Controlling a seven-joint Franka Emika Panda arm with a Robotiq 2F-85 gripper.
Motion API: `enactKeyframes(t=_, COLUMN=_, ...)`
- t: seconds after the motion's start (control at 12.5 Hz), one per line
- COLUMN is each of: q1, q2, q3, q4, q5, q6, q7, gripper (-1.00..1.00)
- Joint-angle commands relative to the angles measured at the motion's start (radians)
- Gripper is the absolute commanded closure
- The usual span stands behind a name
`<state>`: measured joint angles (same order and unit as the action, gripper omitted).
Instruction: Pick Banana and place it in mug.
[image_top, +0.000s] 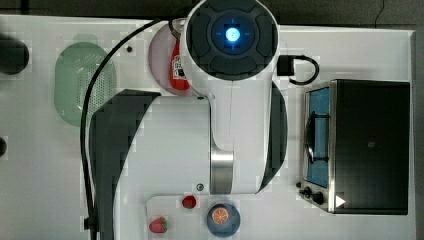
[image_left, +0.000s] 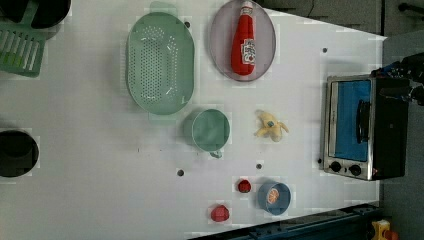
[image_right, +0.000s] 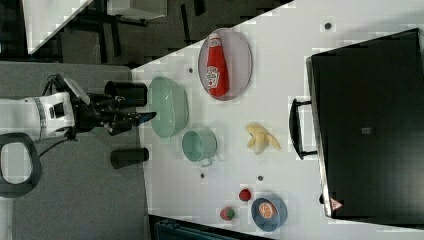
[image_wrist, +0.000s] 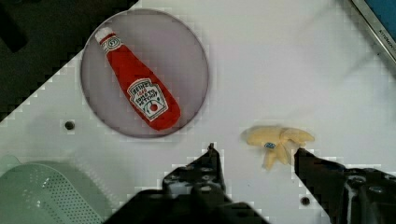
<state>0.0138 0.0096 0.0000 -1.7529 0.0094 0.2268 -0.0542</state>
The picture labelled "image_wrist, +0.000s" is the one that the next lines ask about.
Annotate yellow plush peeled banana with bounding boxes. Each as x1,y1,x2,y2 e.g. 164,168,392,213
241,126,315,171

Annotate green perforated colander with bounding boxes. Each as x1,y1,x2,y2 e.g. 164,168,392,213
0,155,112,224

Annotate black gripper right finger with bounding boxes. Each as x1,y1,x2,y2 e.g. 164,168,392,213
294,148,396,224

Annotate grey round plate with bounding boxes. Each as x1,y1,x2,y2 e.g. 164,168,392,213
80,9,210,138

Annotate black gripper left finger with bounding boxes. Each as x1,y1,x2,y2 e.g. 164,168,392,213
106,144,268,224

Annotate red plush ketchup bottle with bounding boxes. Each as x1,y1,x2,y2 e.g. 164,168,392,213
94,27,181,131

